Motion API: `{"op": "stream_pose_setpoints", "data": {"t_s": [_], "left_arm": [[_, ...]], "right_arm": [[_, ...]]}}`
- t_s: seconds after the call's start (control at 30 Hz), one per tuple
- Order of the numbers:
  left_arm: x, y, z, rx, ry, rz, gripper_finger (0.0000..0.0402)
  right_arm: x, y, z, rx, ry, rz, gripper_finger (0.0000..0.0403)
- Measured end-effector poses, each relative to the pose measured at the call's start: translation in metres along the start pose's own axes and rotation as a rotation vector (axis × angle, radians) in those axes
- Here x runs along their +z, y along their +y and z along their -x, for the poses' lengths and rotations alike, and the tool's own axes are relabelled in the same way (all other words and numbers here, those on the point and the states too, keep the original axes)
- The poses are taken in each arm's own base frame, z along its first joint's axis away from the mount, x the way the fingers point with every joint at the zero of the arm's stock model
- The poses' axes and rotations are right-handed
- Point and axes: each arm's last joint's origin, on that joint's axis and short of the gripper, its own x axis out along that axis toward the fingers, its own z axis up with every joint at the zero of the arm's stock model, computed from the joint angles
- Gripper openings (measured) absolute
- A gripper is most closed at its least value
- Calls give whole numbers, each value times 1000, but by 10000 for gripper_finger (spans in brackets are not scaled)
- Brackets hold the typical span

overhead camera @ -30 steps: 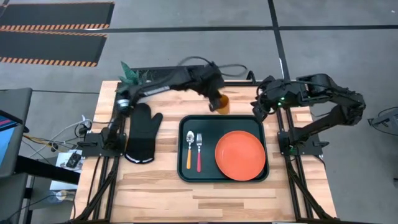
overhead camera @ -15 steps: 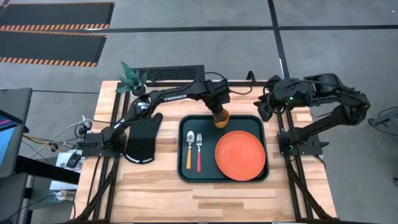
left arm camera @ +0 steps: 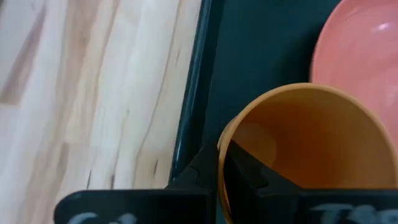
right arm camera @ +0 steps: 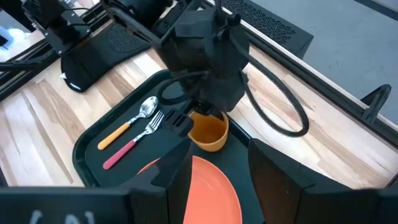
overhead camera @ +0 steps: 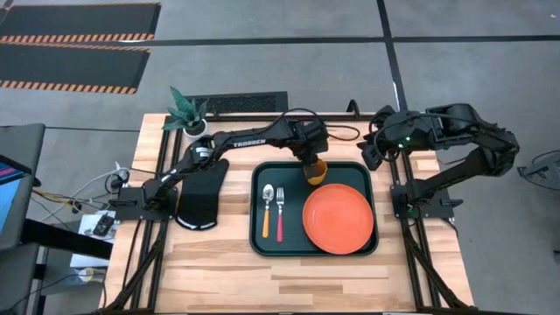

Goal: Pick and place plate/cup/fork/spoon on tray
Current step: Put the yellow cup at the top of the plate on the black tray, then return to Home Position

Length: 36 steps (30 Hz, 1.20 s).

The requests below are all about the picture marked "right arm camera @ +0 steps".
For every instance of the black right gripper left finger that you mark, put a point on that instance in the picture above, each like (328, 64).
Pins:
(168, 193)

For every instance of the black table edge rail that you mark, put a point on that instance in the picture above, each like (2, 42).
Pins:
(326, 84)

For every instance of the black metal bracket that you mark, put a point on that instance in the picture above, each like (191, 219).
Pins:
(62, 28)

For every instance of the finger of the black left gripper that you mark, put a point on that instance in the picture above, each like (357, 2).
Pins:
(219, 115)
(180, 123)

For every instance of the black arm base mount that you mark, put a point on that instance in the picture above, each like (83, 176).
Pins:
(93, 62)

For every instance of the dark green plastic tray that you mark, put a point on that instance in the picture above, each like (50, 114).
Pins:
(149, 155)

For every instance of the black vented metal box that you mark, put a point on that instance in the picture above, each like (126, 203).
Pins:
(280, 34)

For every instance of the orange plastic plate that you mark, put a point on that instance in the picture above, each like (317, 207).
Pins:
(211, 193)

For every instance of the orange plastic cup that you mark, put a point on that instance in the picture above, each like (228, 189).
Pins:
(208, 140)

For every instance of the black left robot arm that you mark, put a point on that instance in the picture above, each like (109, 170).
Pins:
(133, 21)

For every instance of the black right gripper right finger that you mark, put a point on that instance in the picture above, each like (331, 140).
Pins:
(273, 186)

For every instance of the black table clamp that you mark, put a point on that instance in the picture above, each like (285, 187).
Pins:
(377, 107)

